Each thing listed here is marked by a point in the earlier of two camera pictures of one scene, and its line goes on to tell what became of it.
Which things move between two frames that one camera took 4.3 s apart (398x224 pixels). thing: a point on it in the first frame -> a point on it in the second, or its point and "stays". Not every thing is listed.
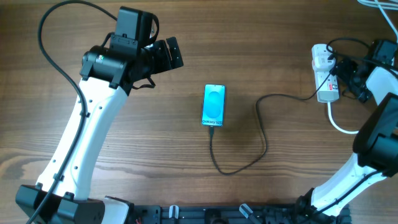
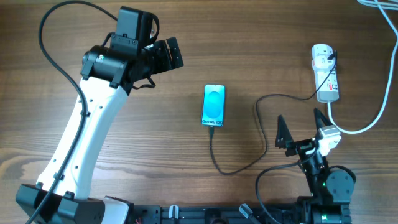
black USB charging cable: (211, 131) stays
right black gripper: (362, 92) -> (284, 137)
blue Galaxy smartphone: (213, 105) stays
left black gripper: (160, 48) stays
